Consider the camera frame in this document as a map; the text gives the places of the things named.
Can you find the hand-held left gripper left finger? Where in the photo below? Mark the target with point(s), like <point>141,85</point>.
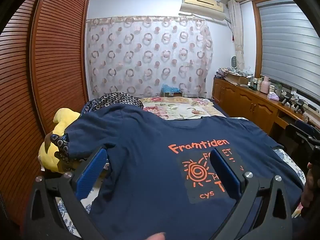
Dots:
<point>91,172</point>

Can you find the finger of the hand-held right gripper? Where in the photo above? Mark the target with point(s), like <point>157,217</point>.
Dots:
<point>300,133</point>

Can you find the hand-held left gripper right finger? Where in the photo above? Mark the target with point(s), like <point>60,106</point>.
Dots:
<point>226,172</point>

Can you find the navy printed T-shirt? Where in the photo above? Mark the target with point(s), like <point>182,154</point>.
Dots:
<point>150,180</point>

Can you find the dark circle-patterned garment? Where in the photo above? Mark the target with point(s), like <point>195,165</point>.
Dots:
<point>117,100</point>

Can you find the person's right hand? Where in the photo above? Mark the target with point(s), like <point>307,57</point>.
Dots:
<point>310,195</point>

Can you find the person's left hand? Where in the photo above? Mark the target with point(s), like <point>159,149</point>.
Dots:
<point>157,237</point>

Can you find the blue and white floral blanket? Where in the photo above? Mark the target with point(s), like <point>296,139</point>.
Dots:
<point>287,156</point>

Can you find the pink tissue pack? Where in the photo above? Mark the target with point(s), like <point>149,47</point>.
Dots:
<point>272,96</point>

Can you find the yellow plush toy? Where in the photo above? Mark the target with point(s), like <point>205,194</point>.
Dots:
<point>65,120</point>

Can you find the pink bottle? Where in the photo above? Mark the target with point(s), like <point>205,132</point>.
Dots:
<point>265,86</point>

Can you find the wooden cabinet desk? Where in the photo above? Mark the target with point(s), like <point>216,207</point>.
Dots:
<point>250,100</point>

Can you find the bed with navy sheet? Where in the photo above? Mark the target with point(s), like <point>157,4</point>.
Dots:
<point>220,108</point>

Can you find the cluster of small bottles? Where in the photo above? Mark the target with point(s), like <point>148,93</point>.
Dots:
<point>253,84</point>

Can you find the cream floral blanket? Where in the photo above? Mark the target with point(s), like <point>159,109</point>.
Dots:
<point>175,107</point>

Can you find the cardboard box with papers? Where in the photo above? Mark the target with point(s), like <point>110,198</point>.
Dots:
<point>237,77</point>

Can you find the grey window blind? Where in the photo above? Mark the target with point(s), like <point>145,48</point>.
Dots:
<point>287,42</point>

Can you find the small cardboard box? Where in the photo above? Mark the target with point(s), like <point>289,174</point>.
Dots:
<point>172,94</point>

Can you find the small white fan heater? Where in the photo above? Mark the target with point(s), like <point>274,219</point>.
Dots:
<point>233,62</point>

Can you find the blue plastic bag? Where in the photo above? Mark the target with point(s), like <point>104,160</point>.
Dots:
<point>171,88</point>

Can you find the tied-back cream curtain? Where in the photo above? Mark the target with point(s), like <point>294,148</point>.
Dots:
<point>237,30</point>

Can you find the wooden louvred wardrobe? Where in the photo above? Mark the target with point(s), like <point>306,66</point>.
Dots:
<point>55,55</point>

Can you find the sheer circle-patterned curtain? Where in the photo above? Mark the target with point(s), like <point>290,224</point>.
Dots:
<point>150,55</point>

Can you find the wall air conditioner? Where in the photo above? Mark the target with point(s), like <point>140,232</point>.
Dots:
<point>200,7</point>

